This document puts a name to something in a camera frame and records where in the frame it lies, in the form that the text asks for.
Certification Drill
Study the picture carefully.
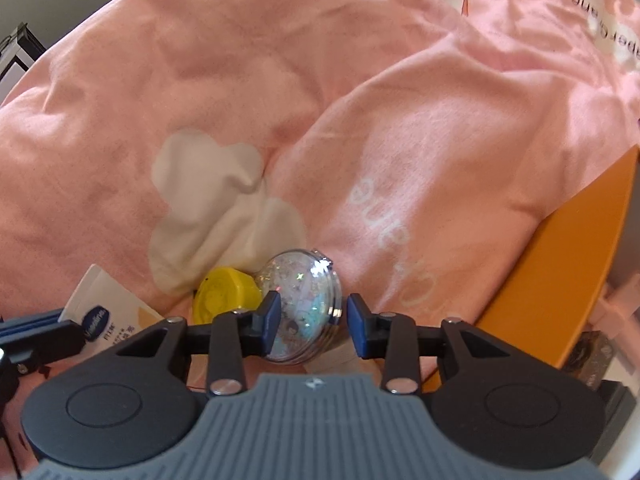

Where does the orange cardboard box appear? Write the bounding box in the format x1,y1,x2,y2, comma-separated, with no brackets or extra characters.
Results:
472,144,640,466

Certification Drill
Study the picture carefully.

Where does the white hand cream tube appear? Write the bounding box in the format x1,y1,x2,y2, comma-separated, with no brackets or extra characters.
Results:
57,264,166,346

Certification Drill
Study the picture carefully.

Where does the black metal frame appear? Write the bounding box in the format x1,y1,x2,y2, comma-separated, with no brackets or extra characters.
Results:
0,22,48,86

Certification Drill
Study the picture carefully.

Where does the round glitter compact mirror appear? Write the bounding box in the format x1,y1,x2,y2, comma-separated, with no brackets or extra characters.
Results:
257,248,345,365

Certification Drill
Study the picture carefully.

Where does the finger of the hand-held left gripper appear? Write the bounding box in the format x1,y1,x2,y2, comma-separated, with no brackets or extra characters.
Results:
0,310,87,377

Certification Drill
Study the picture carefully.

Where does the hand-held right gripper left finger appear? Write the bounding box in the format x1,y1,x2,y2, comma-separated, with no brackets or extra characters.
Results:
112,291,282,397

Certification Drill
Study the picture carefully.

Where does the yellow round plastic case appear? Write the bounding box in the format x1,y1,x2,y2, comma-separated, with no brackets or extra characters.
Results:
192,266,263,325

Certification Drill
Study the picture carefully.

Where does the pink printed blanket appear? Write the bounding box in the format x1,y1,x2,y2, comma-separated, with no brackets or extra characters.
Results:
0,0,640,466

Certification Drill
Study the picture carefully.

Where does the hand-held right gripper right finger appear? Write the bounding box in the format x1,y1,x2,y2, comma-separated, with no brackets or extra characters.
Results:
347,293,508,395

